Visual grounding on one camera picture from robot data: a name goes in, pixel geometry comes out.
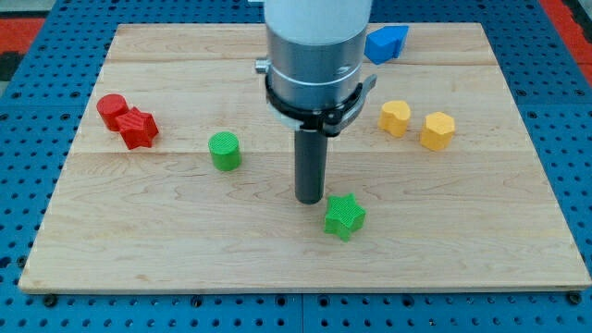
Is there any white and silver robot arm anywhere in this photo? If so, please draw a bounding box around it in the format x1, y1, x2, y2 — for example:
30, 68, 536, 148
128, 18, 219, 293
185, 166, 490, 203
255, 0, 376, 137

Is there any light wooden board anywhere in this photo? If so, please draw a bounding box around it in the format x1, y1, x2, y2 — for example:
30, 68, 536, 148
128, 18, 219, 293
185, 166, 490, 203
19, 23, 591, 294

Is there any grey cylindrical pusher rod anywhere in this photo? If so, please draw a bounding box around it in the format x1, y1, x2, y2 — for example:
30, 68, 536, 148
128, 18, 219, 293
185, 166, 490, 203
294, 130, 327, 204

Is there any green star block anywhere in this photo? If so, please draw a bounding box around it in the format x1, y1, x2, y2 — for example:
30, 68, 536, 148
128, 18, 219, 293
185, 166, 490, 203
324, 193, 366, 242

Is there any green cylinder block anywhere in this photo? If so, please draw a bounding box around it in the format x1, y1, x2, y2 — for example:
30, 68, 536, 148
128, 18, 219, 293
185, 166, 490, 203
208, 131, 241, 171

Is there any yellow heart block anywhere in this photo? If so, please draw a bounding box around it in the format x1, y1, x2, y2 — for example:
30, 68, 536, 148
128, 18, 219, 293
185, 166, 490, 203
377, 100, 411, 138

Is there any yellow hexagon block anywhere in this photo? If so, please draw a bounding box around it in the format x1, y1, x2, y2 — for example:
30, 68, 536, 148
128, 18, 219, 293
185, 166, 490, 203
420, 112, 455, 151

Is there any blue pentagon block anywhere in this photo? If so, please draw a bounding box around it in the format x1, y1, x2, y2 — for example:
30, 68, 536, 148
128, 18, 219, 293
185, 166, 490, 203
364, 25, 409, 65

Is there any red star block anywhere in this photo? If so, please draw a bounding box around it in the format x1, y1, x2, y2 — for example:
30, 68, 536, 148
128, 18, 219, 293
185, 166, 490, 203
116, 107, 159, 150

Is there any red cylinder block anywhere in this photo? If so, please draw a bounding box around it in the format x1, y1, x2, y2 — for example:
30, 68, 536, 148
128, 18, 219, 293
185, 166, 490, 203
96, 93, 129, 131

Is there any black clamp ring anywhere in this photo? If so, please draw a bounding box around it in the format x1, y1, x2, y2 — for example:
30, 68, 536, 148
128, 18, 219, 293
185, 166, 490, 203
264, 73, 378, 138

